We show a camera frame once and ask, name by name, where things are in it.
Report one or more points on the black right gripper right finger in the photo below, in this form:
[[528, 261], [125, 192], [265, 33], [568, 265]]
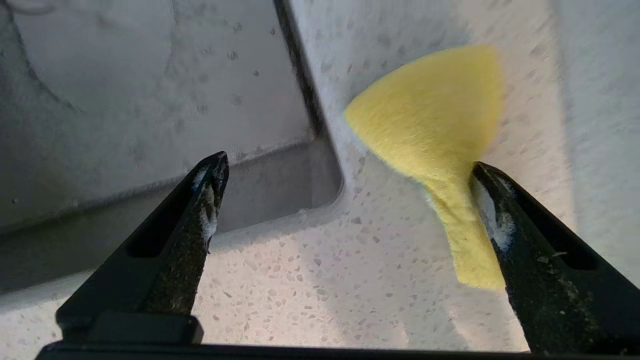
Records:
[[550, 290]]

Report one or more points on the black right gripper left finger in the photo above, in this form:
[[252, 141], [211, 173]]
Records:
[[160, 265]]

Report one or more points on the yellow green sponge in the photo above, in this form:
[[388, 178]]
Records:
[[435, 125]]

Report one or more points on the stainless steel sink basin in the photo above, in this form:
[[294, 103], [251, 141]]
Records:
[[150, 125]]

